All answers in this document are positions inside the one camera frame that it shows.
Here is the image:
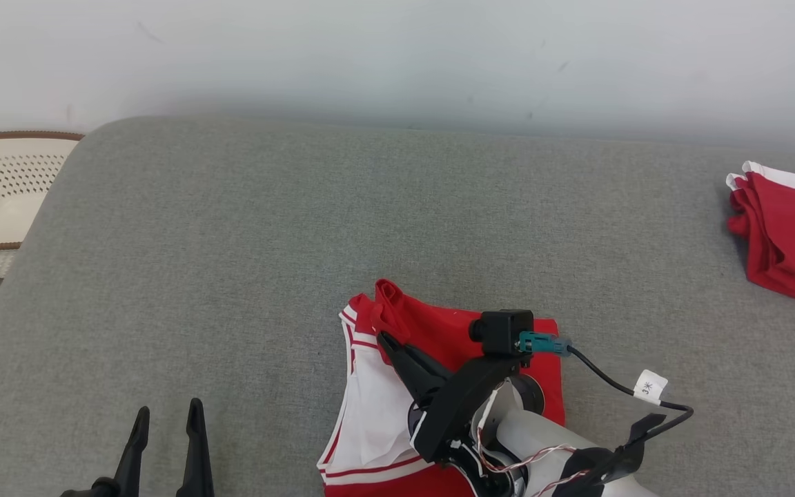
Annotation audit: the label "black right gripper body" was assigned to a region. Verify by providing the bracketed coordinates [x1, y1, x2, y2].
[408, 355, 529, 463]

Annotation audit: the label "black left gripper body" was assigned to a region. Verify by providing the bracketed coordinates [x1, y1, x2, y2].
[59, 478, 119, 497]

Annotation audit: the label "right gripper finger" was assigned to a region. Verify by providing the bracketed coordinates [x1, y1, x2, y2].
[377, 331, 455, 408]

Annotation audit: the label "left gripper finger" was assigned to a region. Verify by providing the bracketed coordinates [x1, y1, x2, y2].
[113, 407, 150, 497]
[177, 398, 215, 497]

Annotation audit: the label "red Bulls basketball jersey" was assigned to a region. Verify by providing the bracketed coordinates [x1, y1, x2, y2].
[317, 279, 567, 497]

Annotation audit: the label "red shorts with white stripe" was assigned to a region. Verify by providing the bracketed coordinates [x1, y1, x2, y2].
[726, 161, 795, 313]

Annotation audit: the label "grey fabric sofa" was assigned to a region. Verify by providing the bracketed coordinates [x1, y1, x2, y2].
[0, 115, 795, 497]

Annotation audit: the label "cream perforated laundry basket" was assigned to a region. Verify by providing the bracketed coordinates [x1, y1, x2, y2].
[0, 131, 85, 278]

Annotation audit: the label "red white twisted wire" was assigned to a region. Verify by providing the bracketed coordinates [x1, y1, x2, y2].
[477, 407, 591, 497]

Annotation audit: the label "right black cable teal connector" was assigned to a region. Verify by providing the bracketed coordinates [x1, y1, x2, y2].
[519, 332, 695, 449]

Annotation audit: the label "black fabric strap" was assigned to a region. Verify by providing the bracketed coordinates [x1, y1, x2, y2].
[553, 413, 667, 497]

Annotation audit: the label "white cable label tag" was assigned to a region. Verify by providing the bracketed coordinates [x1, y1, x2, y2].
[634, 370, 668, 405]

